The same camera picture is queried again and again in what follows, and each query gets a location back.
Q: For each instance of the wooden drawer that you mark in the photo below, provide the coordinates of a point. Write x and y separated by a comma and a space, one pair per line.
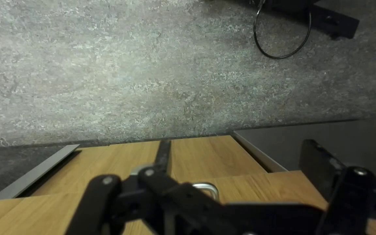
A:
191, 158
50, 214

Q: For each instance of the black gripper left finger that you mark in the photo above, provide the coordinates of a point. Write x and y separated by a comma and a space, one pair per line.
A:
164, 155

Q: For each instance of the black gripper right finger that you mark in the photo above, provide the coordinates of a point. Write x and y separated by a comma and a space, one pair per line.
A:
323, 169

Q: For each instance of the lower wooden drawer front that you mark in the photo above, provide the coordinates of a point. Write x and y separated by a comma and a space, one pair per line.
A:
191, 158

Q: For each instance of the steel drawer handle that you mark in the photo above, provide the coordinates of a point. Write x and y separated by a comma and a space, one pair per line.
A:
208, 186

